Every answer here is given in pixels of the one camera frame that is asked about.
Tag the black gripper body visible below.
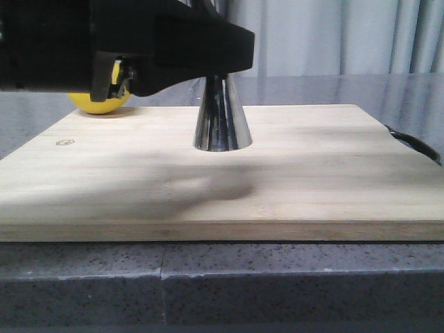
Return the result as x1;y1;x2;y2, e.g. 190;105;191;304
1;1;154;102

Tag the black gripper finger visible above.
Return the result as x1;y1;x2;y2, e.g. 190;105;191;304
130;1;255;96

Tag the steel double jigger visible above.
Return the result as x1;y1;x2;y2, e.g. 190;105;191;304
194;74;253;152

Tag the yellow lemon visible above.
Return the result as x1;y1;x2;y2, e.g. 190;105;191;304
67;60;130;115

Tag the grey curtain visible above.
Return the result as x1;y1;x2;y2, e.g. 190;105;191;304
215;0;443;77

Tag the bamboo cutting board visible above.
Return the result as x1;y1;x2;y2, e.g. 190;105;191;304
1;105;443;241

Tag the black cutting board handle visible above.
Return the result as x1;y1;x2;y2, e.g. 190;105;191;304
384;124;442;165

